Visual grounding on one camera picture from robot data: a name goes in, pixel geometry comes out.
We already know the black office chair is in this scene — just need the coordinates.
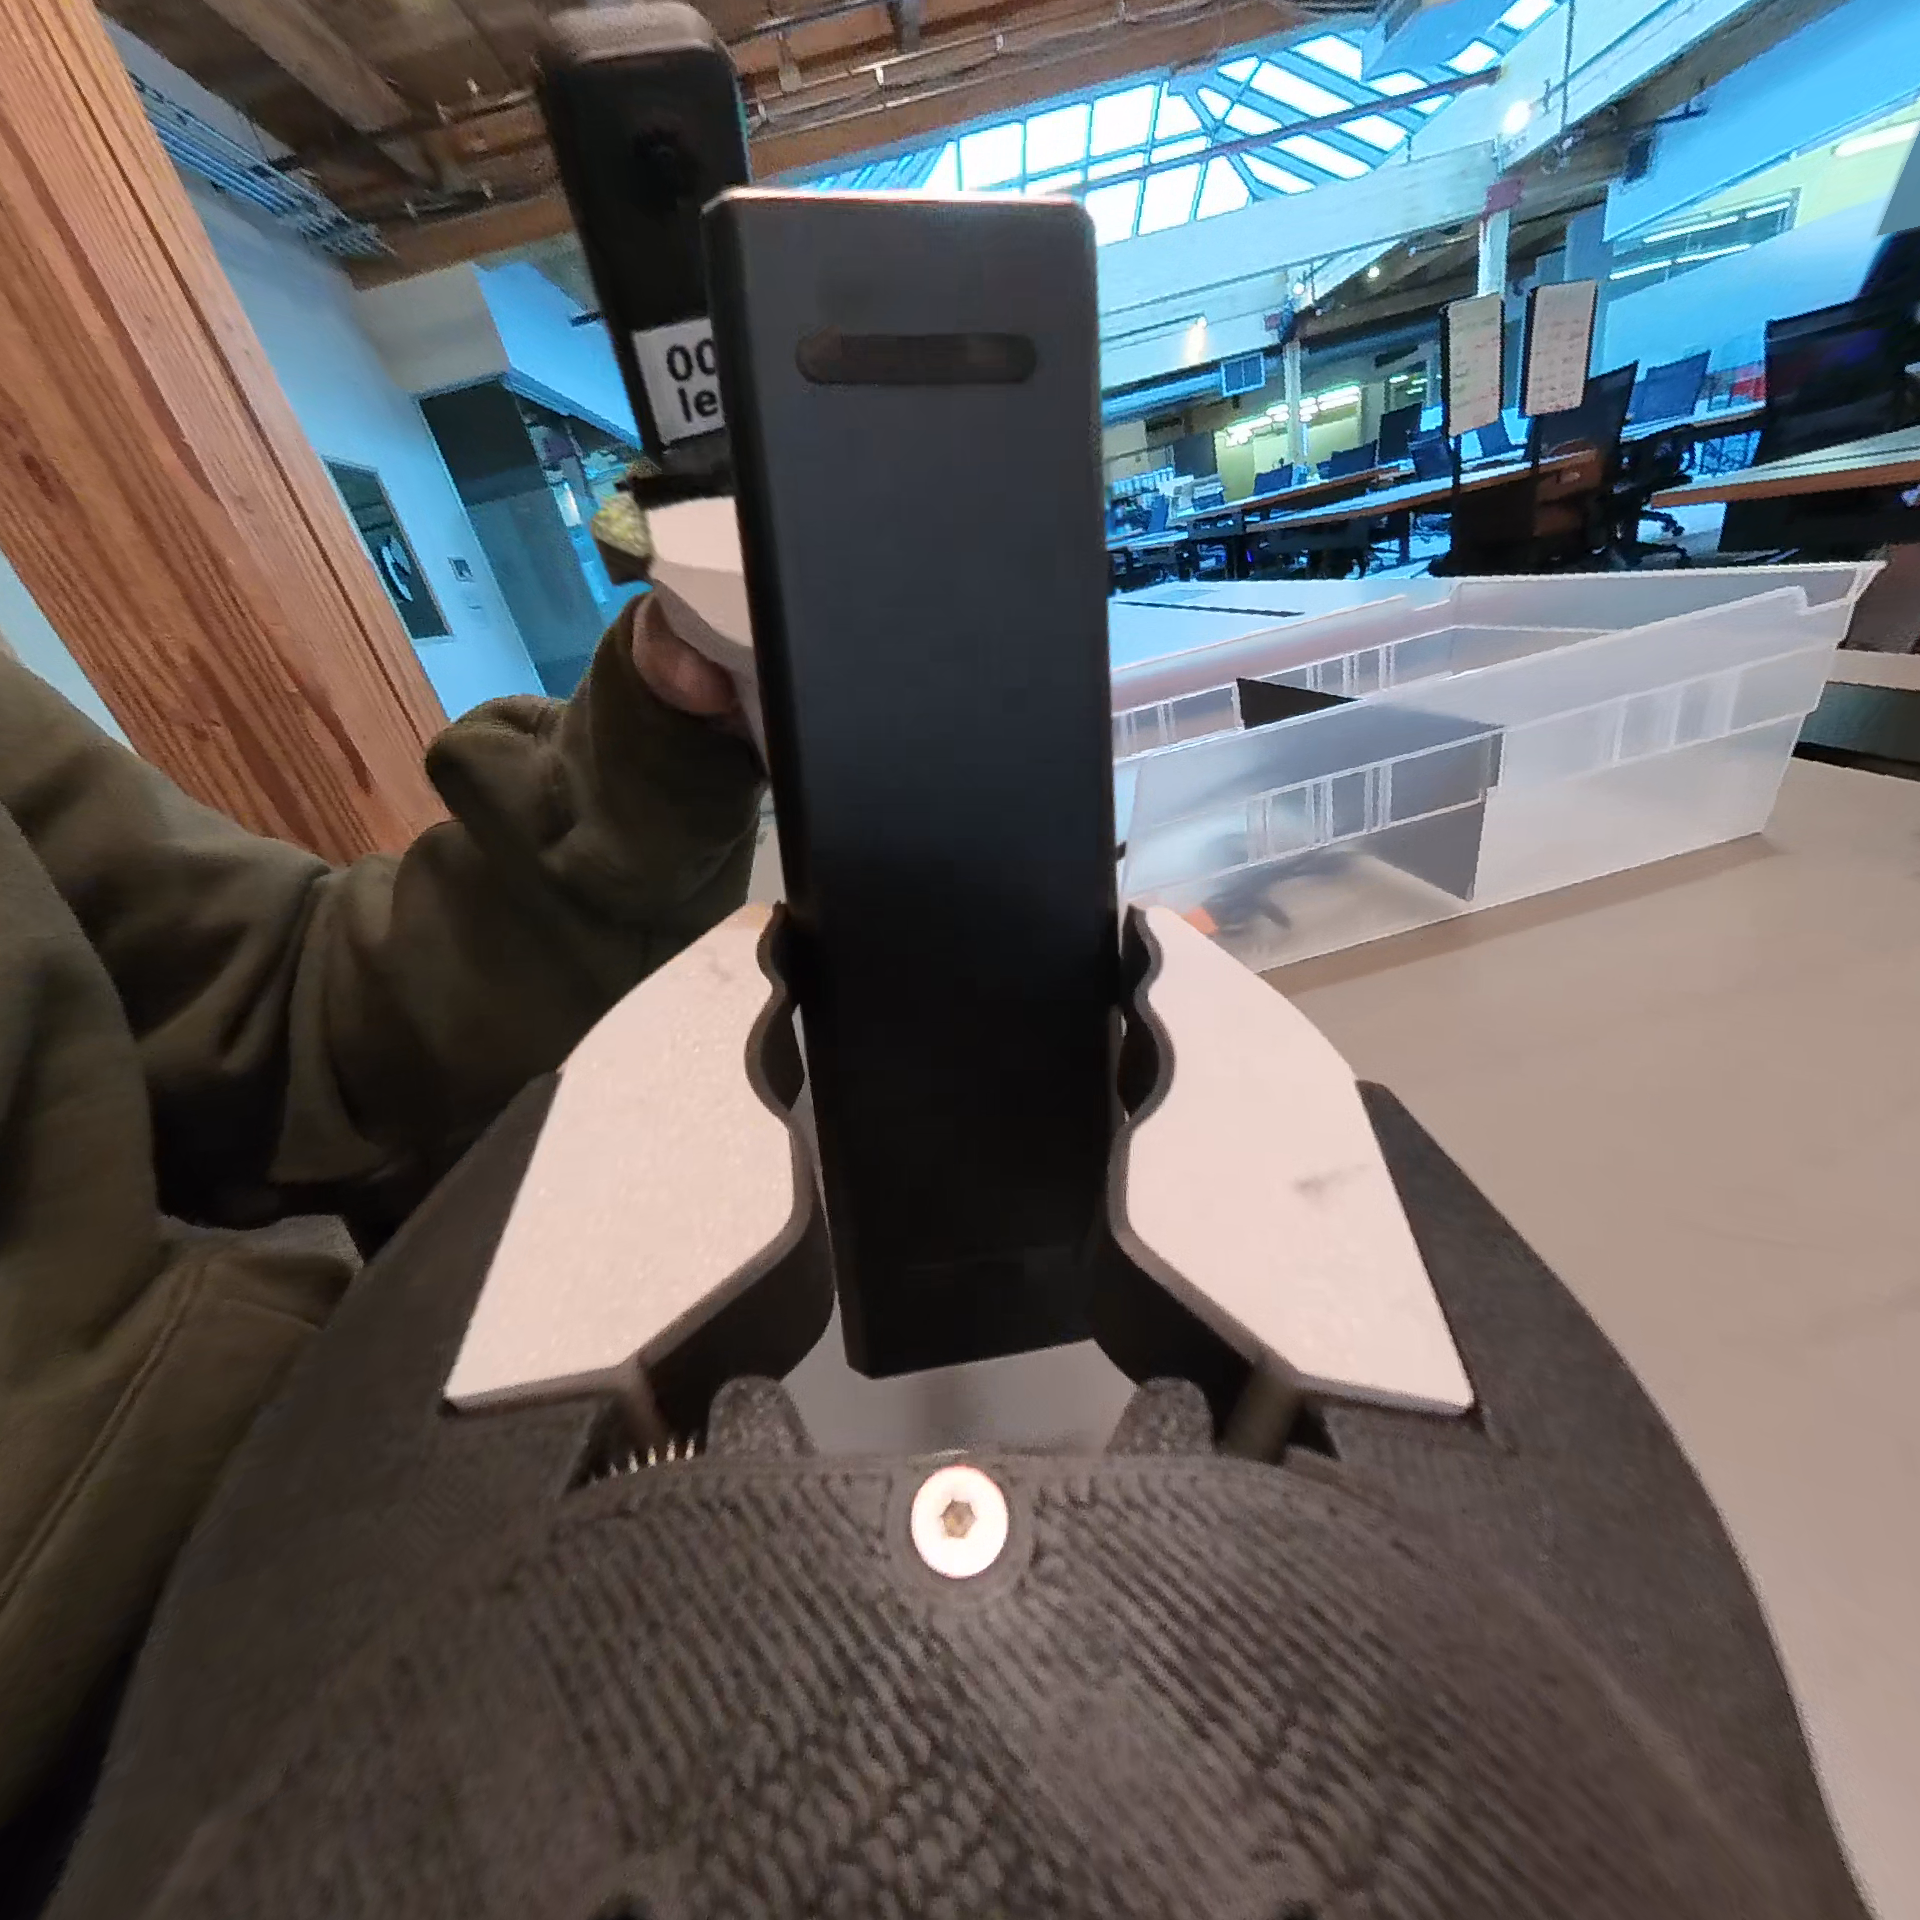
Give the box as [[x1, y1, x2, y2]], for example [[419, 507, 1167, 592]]
[[1446, 360, 1701, 584]]

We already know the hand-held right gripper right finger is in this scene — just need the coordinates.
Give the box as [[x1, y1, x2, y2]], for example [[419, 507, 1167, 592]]
[[1083, 903, 1478, 1466]]

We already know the white table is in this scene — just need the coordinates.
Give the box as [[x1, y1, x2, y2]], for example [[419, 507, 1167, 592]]
[[1110, 577, 1461, 682]]

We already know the grey door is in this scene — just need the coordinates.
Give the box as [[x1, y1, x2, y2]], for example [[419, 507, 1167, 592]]
[[421, 381, 605, 712]]

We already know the clear plastic bin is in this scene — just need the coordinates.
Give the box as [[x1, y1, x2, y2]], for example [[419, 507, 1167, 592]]
[[1118, 592, 1850, 973], [1110, 562, 1883, 741]]

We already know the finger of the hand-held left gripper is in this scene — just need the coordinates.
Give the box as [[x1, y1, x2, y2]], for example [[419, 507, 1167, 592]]
[[645, 498, 771, 755]]

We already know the glass skylight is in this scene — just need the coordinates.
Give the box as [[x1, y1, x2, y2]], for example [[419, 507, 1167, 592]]
[[922, 0, 1566, 245]]

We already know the grey desk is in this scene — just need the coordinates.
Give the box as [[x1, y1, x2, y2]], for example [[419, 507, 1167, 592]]
[[810, 749, 1920, 1920]]

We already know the person's olive sweatshirt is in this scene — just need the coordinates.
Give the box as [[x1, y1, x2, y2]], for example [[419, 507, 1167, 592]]
[[0, 644, 361, 1653]]

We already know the paper flip chart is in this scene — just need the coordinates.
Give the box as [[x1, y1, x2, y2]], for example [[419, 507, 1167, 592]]
[[1441, 292, 1506, 441], [1519, 277, 1599, 423]]

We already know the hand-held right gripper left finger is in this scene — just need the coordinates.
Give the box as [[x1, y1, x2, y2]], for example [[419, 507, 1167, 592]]
[[443, 900, 837, 1416]]

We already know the row of office desks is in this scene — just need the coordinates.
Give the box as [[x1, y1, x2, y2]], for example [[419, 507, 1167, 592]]
[[1107, 404, 1920, 589]]

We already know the person's left hand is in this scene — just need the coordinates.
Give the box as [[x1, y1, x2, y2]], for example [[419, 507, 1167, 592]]
[[627, 592, 753, 725]]

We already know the dark wall poster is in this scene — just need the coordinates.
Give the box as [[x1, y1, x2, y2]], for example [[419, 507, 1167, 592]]
[[323, 458, 453, 642]]

